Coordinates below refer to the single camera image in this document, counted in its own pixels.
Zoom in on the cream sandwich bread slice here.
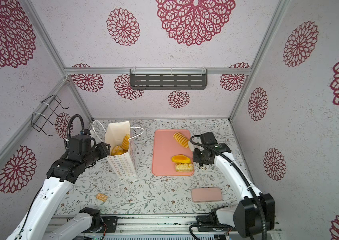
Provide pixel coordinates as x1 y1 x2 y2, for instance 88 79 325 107
175 163 193 173

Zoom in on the white paper bag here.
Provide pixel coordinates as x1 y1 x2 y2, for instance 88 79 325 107
91 120 145 179

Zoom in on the ridged striped bread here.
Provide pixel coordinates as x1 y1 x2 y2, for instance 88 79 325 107
121 134 130 151

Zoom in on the orange oval bread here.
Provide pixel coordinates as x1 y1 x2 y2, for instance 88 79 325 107
111 145 125 156

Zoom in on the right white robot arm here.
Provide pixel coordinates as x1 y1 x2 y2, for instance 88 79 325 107
189 132 275 240

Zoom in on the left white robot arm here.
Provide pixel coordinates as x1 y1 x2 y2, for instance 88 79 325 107
8 134 111 240

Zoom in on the yellow bread roll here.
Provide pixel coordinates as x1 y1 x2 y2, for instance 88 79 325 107
171 155 191 164

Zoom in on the pink tray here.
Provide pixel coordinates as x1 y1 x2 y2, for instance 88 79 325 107
152 129 194 177

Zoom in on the pink rectangular box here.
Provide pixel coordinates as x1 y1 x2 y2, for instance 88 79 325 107
191 188 222 203

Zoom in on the small cracker biscuit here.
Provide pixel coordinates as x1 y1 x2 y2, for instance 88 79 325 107
96 193 109 202

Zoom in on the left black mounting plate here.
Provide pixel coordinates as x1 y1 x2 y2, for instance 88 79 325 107
96 216 119 234

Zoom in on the black mounting plate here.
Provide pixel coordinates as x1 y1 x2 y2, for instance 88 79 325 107
196 215 217 232
96 216 119 234

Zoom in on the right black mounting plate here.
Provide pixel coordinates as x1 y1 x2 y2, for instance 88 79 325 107
196 215 217 232

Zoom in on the black wire wall rack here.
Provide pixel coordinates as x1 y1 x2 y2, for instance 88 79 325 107
30 95 69 137

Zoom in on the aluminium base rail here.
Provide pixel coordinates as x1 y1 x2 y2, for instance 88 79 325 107
42 212 282 236

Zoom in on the dark grey wall shelf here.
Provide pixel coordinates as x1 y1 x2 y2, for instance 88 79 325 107
130 69 207 90

